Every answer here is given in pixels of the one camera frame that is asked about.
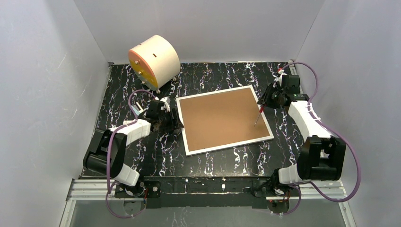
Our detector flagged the light blue stapler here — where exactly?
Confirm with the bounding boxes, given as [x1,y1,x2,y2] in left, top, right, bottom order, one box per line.
[131,102,145,115]

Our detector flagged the white picture frame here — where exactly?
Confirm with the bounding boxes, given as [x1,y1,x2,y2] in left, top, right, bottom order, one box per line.
[176,85,274,156]

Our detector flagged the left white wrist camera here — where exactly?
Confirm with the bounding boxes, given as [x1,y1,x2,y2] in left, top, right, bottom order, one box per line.
[160,97,171,112]

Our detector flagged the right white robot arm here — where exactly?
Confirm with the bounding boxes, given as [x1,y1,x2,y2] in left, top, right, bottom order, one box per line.
[256,74,346,192]

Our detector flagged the cylindrical beige drawer cabinet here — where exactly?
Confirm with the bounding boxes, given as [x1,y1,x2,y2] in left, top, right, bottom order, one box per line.
[128,35,181,94]

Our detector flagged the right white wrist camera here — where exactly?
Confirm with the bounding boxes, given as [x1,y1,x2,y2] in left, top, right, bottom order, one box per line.
[275,68,286,87]

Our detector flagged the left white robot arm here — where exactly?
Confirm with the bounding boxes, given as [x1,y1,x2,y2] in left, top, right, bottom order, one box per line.
[83,97,183,186]

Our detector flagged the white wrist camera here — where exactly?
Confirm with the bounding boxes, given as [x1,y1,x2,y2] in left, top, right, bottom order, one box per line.
[160,97,171,112]
[275,68,286,87]

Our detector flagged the blue red screwdriver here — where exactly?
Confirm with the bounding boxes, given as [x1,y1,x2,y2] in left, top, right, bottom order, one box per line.
[254,105,264,126]

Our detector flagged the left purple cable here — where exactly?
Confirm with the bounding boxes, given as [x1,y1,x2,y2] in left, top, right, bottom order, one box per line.
[105,89,157,219]

